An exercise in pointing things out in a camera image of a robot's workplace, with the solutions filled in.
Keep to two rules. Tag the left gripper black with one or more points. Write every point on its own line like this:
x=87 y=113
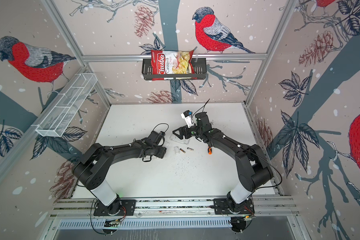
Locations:
x=163 y=151

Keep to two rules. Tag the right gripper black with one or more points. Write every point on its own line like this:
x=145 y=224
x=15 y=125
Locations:
x=185 y=129

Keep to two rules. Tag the white remote control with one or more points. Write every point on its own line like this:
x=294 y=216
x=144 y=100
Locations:
x=176 y=139

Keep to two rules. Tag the orange black screwdriver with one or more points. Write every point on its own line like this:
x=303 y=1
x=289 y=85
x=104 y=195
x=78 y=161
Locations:
x=210 y=151

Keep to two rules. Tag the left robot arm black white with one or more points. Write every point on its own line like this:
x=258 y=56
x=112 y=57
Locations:
x=93 y=168

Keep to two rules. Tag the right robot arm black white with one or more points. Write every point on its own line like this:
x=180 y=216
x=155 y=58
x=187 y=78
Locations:
x=253 y=169

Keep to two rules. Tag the red cassava chips bag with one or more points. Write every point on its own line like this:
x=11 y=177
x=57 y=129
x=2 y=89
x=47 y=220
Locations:
x=171 y=62

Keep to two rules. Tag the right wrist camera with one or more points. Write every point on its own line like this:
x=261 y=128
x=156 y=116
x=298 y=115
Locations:
x=187 y=116

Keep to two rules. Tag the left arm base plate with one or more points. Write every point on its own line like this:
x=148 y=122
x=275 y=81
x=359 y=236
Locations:
x=117 y=208

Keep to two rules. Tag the black wall basket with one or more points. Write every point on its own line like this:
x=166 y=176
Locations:
x=199 y=66

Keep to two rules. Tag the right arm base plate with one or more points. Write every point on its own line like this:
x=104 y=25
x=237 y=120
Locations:
x=230 y=207

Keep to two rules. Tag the white wire mesh shelf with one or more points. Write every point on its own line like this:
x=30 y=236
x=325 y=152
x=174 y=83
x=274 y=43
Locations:
x=59 y=118

